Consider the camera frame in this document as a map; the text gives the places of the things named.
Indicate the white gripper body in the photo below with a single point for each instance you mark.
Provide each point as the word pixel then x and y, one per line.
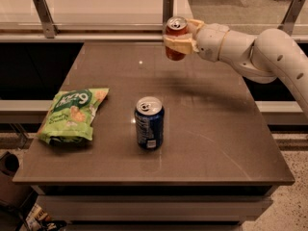
pixel 212 39

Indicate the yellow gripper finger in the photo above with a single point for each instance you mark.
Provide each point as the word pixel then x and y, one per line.
pixel 194 25
pixel 183 44

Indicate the red coke can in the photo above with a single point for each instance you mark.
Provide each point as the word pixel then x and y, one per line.
pixel 176 26

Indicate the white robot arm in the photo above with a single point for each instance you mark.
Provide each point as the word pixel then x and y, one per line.
pixel 271 55

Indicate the blue pepsi can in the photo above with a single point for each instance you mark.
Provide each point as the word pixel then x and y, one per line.
pixel 149 117

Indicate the green chip bag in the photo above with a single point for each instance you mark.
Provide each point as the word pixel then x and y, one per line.
pixel 70 116

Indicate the snack packages on floor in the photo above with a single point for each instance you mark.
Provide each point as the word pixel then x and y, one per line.
pixel 39 220

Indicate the dark bin at floor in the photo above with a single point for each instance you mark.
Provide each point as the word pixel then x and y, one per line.
pixel 11 195

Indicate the middle metal railing bracket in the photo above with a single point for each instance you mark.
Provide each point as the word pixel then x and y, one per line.
pixel 167 12

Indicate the metal railing bracket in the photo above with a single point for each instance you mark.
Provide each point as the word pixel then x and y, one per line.
pixel 49 28
pixel 167 12
pixel 288 22

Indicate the right metal railing bracket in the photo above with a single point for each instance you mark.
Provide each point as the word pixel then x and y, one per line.
pixel 288 22

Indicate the left metal railing bracket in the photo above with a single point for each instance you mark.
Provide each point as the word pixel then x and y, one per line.
pixel 49 28

